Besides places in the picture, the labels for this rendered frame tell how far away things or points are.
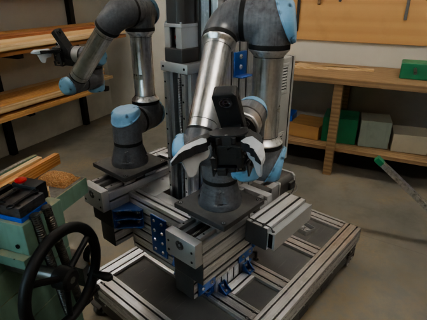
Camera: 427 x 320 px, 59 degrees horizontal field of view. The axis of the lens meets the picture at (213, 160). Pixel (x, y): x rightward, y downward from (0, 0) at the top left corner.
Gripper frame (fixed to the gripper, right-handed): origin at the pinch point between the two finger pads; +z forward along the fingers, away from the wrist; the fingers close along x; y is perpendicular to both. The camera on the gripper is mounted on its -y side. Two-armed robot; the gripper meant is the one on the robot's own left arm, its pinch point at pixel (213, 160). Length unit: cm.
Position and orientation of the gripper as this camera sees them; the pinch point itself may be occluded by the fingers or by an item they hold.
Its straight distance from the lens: 58.9
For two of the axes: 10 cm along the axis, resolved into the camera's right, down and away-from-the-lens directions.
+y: 1.3, 9.2, 3.8
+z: -2.6, 4.0, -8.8
